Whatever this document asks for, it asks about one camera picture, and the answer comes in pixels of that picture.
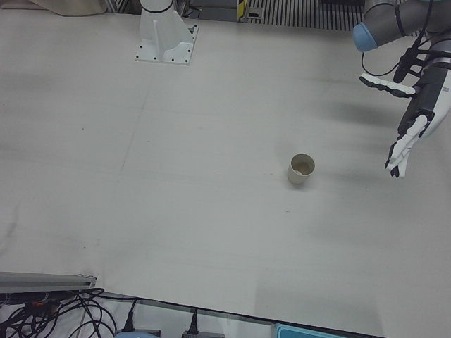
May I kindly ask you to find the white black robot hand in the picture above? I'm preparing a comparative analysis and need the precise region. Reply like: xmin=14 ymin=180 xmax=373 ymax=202
xmin=359 ymin=65 xmax=451 ymax=180

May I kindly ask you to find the beige paper cup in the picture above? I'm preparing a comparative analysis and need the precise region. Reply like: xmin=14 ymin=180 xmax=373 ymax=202
xmin=288 ymin=153 xmax=316 ymax=187

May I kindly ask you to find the light blue plastic box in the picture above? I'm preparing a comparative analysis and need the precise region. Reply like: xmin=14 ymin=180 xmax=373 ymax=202
xmin=273 ymin=323 xmax=355 ymax=338

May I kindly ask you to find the grey power strip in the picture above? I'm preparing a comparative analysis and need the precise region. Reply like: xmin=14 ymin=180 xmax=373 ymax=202
xmin=180 ymin=330 xmax=226 ymax=338

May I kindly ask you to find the beige cloth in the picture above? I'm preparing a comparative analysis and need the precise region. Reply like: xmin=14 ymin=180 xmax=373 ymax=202
xmin=27 ymin=0 xmax=114 ymax=17

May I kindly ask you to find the grey blue power adapter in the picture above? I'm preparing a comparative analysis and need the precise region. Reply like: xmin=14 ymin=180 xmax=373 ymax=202
xmin=113 ymin=327 xmax=161 ymax=338

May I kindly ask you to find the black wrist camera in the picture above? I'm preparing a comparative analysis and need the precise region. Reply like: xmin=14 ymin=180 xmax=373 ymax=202
xmin=393 ymin=45 xmax=426 ymax=85

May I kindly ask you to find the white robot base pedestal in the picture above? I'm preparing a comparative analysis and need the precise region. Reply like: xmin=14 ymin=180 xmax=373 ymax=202
xmin=135 ymin=0 xmax=200 ymax=67

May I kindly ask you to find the black power cord with plug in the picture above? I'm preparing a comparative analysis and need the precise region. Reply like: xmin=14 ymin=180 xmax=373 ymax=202
xmin=93 ymin=290 xmax=140 ymax=332
xmin=187 ymin=308 xmax=199 ymax=336

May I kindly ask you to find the tangled black cable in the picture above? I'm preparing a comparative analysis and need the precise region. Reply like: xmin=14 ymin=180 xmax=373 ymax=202
xmin=0 ymin=287 xmax=118 ymax=338

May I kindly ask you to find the aluminium profile rail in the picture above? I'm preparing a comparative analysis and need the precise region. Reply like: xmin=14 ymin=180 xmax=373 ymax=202
xmin=0 ymin=270 xmax=98 ymax=294

